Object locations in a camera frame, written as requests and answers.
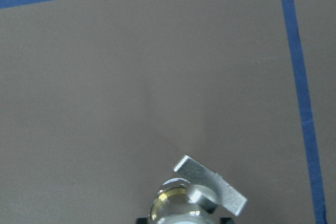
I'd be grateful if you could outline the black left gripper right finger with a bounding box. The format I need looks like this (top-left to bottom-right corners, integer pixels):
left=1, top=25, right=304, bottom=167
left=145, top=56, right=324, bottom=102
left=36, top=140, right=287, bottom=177
left=220, top=217, right=235, bottom=224

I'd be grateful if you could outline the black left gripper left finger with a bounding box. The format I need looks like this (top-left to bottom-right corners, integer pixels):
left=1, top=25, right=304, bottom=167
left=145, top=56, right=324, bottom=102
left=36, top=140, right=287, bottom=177
left=135, top=217, right=148, bottom=224

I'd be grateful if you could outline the brass PPR ball valve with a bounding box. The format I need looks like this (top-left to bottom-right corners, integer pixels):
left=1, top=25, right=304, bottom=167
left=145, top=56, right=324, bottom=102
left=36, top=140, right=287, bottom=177
left=147, top=155, right=247, bottom=223

